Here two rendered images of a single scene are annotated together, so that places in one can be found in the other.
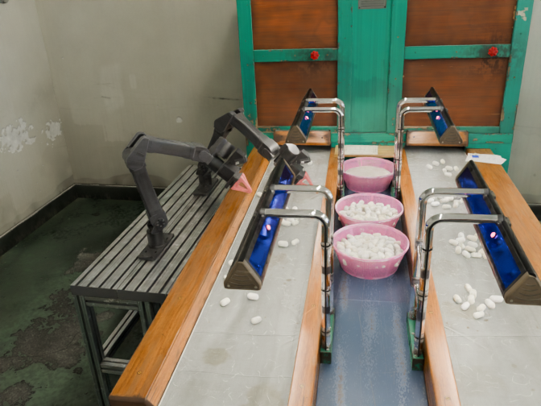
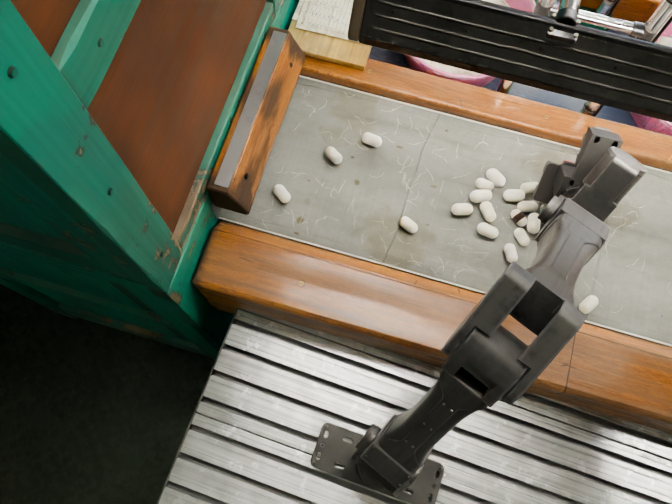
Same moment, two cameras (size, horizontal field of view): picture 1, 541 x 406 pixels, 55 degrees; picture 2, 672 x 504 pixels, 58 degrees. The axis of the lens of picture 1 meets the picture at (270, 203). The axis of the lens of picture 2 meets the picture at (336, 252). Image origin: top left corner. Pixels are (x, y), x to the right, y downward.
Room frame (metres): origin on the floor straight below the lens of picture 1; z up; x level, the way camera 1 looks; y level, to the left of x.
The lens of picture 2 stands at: (2.46, 0.30, 1.67)
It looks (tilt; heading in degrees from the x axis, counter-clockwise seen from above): 72 degrees down; 273
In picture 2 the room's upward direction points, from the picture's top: 3 degrees clockwise
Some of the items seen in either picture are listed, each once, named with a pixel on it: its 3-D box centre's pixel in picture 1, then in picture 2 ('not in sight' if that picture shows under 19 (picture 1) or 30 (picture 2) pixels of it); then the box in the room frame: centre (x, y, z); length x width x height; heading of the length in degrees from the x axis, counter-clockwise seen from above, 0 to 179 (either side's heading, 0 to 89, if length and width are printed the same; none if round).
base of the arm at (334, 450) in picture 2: (204, 180); (379, 465); (2.38, 0.31, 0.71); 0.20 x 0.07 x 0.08; 167
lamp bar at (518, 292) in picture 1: (493, 217); not in sight; (1.12, -0.54, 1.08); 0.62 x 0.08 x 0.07; 170
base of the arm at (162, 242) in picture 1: (155, 238); not in sight; (1.80, 0.45, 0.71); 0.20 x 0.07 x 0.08; 167
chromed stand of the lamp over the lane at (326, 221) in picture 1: (298, 271); not in sight; (1.21, -0.07, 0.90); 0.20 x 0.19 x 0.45; 170
